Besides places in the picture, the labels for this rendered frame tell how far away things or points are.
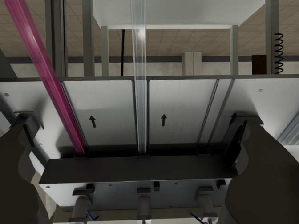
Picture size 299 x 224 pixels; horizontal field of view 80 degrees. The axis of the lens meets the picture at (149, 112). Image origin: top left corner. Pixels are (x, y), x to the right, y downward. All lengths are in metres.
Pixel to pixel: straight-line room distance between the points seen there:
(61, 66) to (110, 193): 0.34
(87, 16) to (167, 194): 0.60
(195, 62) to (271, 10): 2.75
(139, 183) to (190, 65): 3.23
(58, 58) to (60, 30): 0.07
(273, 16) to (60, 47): 0.70
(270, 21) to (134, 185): 0.71
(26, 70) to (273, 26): 3.95
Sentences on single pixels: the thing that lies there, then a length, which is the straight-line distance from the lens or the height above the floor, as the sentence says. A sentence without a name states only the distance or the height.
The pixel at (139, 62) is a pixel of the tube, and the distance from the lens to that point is 0.21.
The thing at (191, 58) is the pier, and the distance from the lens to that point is 3.51.
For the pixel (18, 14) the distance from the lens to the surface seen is 0.22.
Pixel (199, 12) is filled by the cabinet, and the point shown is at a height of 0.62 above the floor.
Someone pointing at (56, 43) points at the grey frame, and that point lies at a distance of 0.56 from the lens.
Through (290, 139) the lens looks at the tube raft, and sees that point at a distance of 0.40.
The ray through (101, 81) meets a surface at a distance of 0.24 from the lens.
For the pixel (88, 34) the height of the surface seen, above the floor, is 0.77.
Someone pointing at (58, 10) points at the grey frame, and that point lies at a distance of 0.59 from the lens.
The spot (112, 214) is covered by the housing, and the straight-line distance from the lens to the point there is 0.44.
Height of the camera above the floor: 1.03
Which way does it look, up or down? 1 degrees up
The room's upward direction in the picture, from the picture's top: 179 degrees clockwise
